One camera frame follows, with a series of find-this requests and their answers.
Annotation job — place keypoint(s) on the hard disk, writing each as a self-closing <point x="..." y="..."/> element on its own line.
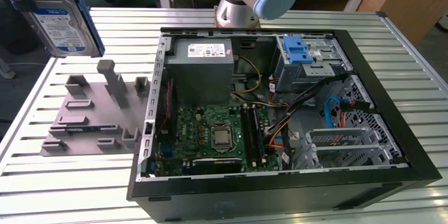
<point x="59" y="30"/>

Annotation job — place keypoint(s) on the silver disk bay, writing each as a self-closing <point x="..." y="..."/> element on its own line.
<point x="347" y="147"/>

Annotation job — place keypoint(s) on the grey parts rack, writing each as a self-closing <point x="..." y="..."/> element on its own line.
<point x="91" y="108"/>

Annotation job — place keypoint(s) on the grey power supply unit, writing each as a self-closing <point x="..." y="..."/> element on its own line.
<point x="199" y="82"/>

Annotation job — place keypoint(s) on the green motherboard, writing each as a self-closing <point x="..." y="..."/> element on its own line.
<point x="189" y="119"/>

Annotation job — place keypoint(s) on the CPU socket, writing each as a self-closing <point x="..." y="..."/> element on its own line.
<point x="222" y="125"/>

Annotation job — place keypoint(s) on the blue drive latch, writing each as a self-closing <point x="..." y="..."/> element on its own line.
<point x="295" y="51"/>

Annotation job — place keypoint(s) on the silver CPU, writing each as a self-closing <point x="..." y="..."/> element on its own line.
<point x="222" y="138"/>

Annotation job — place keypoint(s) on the black RAM slot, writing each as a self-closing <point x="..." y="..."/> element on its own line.
<point x="249" y="132"/>
<point x="257" y="132"/>

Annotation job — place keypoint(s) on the black graphics card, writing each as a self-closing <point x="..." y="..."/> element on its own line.
<point x="217" y="166"/>

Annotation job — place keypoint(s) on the silver optical drive cage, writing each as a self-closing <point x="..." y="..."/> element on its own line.
<point x="315" y="70"/>

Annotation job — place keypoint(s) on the black open PC case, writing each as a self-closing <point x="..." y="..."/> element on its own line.
<point x="245" y="200"/>

